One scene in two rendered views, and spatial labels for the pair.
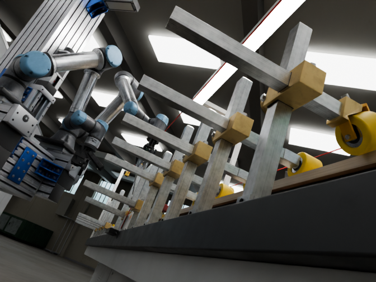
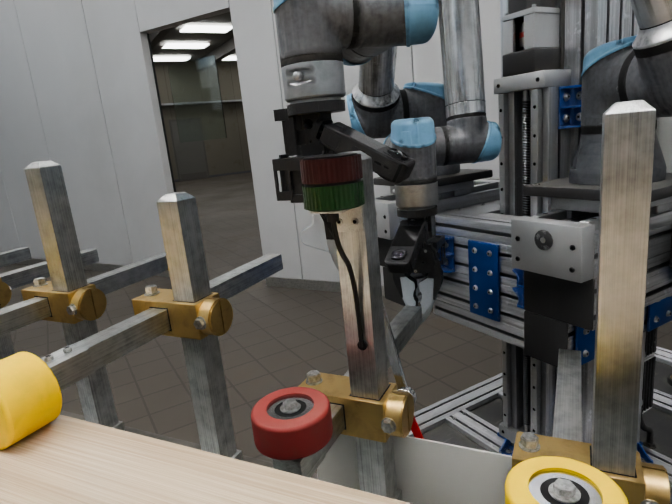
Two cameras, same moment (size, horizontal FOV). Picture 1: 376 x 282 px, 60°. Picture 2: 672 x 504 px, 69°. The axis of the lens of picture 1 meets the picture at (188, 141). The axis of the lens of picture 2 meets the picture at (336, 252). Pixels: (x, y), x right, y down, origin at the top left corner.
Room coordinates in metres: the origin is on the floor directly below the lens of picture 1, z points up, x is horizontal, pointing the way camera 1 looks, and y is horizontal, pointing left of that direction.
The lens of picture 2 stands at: (2.06, -0.30, 1.17)
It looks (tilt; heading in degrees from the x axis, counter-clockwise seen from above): 14 degrees down; 129
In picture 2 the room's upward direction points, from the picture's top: 6 degrees counter-clockwise
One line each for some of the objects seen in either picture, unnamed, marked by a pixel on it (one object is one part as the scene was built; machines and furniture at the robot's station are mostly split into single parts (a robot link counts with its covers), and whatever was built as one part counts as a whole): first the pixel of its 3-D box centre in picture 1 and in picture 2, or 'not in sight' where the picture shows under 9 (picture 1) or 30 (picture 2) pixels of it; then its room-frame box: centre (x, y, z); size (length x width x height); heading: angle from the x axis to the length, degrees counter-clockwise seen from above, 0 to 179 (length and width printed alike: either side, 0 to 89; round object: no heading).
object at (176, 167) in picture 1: (173, 170); (64, 301); (1.24, 0.01, 0.94); 0.14 x 0.06 x 0.05; 12
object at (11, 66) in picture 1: (22, 70); (425, 109); (1.45, 0.88, 1.20); 0.13 x 0.12 x 0.14; 41
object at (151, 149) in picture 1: (149, 148); (315, 153); (1.66, 0.18, 1.14); 0.09 x 0.08 x 0.12; 12
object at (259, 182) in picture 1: (277, 115); not in sight; (0.53, -0.15, 0.90); 0.04 x 0.04 x 0.48; 12
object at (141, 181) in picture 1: (135, 198); (616, 370); (2.00, 0.17, 0.93); 0.04 x 0.04 x 0.48; 12
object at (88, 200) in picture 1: (120, 214); (567, 447); (1.95, 0.21, 0.81); 0.44 x 0.03 x 0.04; 102
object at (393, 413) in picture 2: (139, 207); (353, 407); (1.73, 0.11, 0.84); 0.14 x 0.06 x 0.05; 12
